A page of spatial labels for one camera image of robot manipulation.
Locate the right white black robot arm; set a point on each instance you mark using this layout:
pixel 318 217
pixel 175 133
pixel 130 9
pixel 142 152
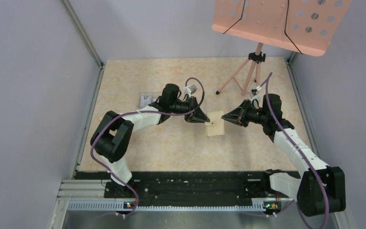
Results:
pixel 320 187

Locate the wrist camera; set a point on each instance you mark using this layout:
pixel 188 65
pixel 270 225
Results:
pixel 190 89
pixel 254 92

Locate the clear acrylic card box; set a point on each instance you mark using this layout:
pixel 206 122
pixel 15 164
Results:
pixel 146 98

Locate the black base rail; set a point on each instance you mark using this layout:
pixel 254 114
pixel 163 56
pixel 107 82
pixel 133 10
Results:
pixel 188 189

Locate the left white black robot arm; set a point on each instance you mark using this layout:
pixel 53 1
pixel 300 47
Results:
pixel 113 134

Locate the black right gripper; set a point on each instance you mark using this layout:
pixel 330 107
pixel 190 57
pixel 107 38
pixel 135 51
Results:
pixel 238 116

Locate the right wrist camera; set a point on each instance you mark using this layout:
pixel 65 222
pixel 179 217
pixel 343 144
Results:
pixel 254 92

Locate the grey slotted cable duct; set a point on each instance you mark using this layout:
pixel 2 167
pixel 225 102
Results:
pixel 102 205

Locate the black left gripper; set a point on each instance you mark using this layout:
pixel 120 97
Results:
pixel 198 116

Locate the pink music stand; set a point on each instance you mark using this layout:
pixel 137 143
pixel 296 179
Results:
pixel 303 26

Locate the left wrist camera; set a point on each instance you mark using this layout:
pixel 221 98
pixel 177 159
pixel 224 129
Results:
pixel 190 89

